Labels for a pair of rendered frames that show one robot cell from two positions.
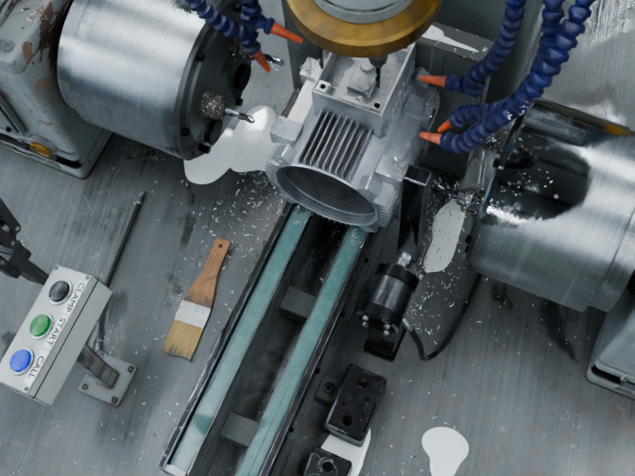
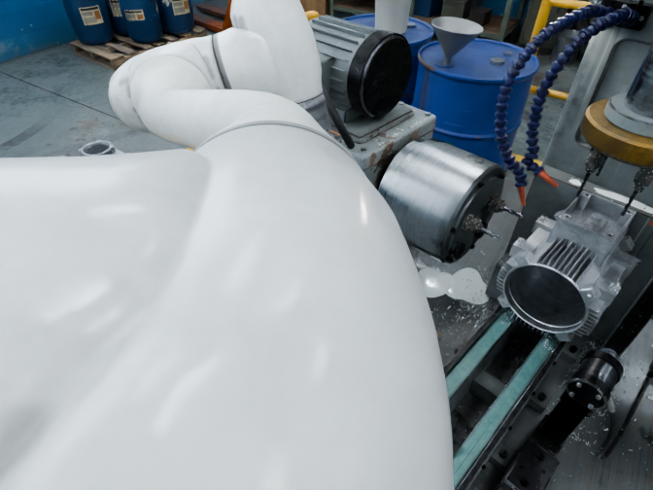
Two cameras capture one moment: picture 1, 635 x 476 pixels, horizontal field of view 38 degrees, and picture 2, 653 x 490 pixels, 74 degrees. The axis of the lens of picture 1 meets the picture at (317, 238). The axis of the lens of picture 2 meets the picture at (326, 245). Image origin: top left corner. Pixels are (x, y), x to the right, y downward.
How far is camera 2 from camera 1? 0.61 m
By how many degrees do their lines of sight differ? 27
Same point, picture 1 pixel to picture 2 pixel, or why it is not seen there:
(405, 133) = (614, 271)
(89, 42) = (411, 163)
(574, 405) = not seen: outside the picture
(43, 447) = not seen: hidden behind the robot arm
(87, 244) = not seen: hidden behind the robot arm
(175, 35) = (468, 168)
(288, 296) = (481, 375)
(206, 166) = (430, 288)
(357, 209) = (555, 323)
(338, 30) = (634, 138)
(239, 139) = (455, 280)
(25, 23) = (377, 145)
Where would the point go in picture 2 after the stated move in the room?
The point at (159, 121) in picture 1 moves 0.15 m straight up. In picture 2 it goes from (440, 217) to (455, 153)
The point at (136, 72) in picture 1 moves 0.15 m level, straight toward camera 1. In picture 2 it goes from (436, 183) to (457, 229)
